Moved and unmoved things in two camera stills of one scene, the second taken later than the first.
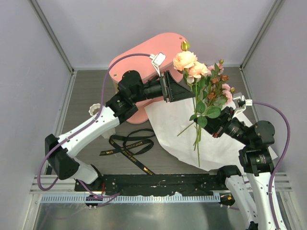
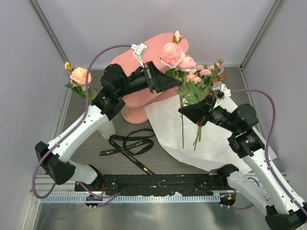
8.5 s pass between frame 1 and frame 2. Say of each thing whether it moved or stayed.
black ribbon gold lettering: stayed
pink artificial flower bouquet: moved
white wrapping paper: stayed
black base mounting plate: stayed
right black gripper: moved
